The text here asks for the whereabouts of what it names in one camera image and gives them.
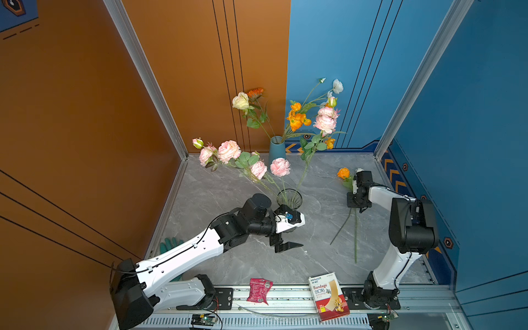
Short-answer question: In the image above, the pink rose spray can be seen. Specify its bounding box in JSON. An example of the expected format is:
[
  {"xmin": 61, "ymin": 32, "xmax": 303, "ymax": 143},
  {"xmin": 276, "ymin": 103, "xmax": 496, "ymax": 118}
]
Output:
[
  {"xmin": 296, "ymin": 106, "xmax": 341, "ymax": 192},
  {"xmin": 192, "ymin": 137, "xmax": 286, "ymax": 194}
]

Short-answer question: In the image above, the teal ceramic vase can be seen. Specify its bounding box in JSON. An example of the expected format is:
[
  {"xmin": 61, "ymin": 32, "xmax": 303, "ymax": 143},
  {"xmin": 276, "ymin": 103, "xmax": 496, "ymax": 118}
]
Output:
[{"xmin": 268, "ymin": 136, "xmax": 285, "ymax": 166}]

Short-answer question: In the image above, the white ranunculus spray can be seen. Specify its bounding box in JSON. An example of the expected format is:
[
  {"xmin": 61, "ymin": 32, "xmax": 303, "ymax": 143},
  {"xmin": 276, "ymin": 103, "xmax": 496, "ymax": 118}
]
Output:
[{"xmin": 290, "ymin": 78, "xmax": 344, "ymax": 114}]

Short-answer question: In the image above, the white rose flower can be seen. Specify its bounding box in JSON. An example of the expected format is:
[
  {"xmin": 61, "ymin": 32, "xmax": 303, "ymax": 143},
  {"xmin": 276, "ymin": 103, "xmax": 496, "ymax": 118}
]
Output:
[{"xmin": 232, "ymin": 91, "xmax": 272, "ymax": 140}]

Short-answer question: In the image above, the orange gerbera flower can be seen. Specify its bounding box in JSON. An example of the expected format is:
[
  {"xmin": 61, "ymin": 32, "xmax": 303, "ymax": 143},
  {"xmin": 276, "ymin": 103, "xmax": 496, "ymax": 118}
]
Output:
[{"xmin": 246, "ymin": 87, "xmax": 276, "ymax": 139}]

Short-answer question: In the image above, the clear ribbed glass vase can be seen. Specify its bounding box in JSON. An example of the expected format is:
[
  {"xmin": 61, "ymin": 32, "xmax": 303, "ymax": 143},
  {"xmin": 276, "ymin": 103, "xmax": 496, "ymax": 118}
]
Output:
[{"xmin": 276, "ymin": 188, "xmax": 303, "ymax": 210}]

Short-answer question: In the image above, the pink carnation spray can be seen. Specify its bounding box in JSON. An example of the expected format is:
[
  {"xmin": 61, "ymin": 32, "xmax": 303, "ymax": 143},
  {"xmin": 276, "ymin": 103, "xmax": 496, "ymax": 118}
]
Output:
[{"xmin": 249, "ymin": 158, "xmax": 290, "ymax": 194}]

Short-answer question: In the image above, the yellow orange poppy spray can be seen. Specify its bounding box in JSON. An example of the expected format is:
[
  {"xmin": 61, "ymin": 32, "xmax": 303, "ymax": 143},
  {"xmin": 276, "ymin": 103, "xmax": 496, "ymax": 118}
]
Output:
[{"xmin": 283, "ymin": 102, "xmax": 312, "ymax": 141}]

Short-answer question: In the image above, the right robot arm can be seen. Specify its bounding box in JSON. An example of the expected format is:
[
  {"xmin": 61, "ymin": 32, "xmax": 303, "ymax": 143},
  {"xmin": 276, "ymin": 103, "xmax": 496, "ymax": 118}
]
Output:
[{"xmin": 347, "ymin": 169, "xmax": 439, "ymax": 309}]

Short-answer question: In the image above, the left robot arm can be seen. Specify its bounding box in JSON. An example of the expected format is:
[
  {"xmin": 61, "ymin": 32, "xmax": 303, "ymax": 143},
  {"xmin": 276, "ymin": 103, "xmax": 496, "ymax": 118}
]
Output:
[{"xmin": 109, "ymin": 193, "xmax": 305, "ymax": 329}]

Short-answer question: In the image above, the yellow rose flower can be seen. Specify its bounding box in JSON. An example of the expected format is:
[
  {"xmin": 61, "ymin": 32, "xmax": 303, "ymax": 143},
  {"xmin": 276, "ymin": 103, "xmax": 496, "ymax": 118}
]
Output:
[{"xmin": 330, "ymin": 168, "xmax": 358, "ymax": 263}]

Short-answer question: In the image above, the pink snack packet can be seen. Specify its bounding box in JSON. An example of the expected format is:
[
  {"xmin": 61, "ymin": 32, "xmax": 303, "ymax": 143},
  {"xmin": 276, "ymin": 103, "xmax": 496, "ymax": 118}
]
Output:
[{"xmin": 247, "ymin": 279, "xmax": 274, "ymax": 305}]

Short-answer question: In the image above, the red bandage box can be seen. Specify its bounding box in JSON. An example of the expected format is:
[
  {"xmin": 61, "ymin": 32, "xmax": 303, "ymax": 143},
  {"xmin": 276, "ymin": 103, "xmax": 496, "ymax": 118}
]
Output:
[{"xmin": 309, "ymin": 272, "xmax": 350, "ymax": 321}]

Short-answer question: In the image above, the left green circuit board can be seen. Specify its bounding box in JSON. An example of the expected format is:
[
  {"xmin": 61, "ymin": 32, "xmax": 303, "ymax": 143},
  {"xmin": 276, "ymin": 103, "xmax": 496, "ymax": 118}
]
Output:
[{"xmin": 190, "ymin": 314, "xmax": 219, "ymax": 329}]

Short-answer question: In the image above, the green circuit board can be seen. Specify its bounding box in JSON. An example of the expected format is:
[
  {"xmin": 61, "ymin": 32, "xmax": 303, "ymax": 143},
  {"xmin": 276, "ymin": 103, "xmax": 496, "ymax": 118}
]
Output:
[
  {"xmin": 378, "ymin": 309, "xmax": 399, "ymax": 323},
  {"xmin": 190, "ymin": 314, "xmax": 219, "ymax": 329}
]

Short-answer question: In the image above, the green rubber glove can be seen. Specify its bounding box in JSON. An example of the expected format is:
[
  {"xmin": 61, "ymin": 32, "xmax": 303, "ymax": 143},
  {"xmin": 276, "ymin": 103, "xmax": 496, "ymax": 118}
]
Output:
[{"xmin": 159, "ymin": 236, "xmax": 186, "ymax": 282}]

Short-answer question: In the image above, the right green circuit board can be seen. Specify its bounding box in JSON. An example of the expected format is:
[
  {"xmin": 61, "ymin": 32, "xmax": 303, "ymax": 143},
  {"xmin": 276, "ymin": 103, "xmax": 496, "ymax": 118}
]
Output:
[{"xmin": 378, "ymin": 309, "xmax": 399, "ymax": 323}]

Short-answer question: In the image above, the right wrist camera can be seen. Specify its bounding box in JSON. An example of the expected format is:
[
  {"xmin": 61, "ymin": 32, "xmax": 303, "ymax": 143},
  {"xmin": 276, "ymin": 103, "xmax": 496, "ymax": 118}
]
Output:
[{"xmin": 352, "ymin": 168, "xmax": 363, "ymax": 194}]

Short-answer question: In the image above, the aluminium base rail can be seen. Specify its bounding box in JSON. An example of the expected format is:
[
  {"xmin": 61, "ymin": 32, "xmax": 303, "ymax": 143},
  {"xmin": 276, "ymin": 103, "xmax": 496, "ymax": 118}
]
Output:
[{"xmin": 137, "ymin": 285, "xmax": 471, "ymax": 329}]

